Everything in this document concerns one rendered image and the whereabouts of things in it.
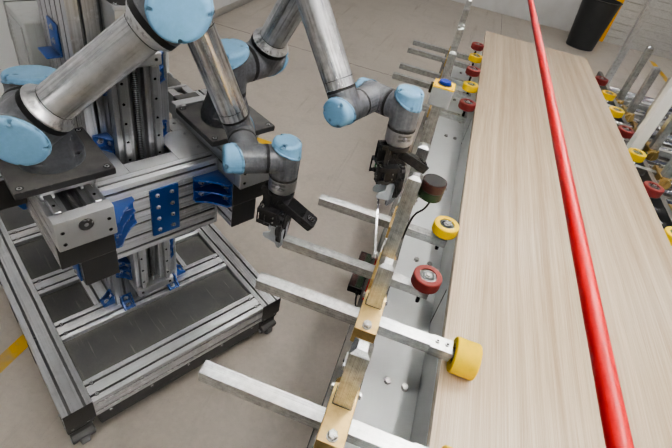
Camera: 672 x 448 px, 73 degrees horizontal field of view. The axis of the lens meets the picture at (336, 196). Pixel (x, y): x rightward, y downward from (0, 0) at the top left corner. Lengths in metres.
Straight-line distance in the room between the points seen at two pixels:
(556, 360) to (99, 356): 1.47
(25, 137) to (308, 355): 1.47
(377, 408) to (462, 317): 0.34
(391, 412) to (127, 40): 1.08
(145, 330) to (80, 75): 1.16
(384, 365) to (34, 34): 1.38
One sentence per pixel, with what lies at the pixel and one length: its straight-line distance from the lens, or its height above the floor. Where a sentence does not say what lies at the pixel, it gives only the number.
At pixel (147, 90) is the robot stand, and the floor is 1.14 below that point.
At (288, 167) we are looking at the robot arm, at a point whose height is 1.12.
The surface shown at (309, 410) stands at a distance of 0.92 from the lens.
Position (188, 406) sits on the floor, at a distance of 2.00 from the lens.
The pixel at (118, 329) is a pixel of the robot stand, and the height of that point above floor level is 0.21.
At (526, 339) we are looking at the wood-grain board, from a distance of 1.27.
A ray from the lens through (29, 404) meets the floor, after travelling 2.12.
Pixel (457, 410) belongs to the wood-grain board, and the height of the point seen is 0.90.
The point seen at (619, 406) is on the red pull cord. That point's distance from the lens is 0.19.
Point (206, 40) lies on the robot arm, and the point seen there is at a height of 1.38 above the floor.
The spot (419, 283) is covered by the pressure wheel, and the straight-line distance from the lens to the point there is 1.26.
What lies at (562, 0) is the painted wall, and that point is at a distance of 8.83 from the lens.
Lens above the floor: 1.77
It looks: 37 degrees down
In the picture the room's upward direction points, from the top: 13 degrees clockwise
